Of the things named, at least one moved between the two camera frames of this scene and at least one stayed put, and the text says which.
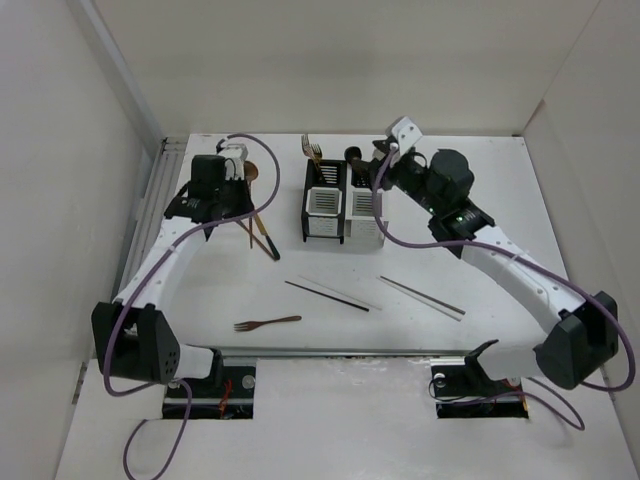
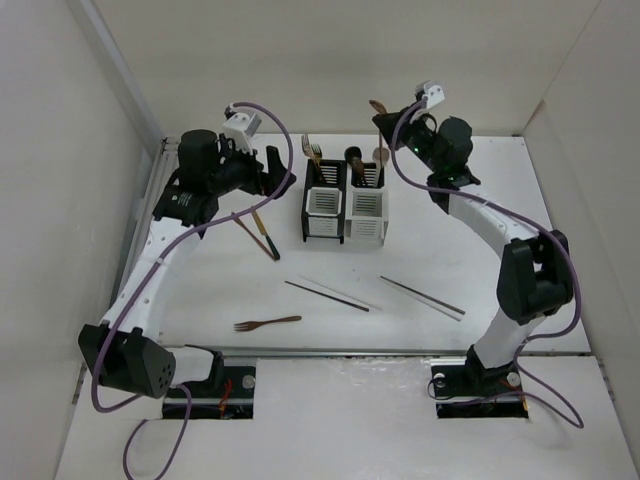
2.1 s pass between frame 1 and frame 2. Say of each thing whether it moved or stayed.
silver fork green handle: stayed
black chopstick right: stayed
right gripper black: moved
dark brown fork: stayed
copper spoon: moved
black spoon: stayed
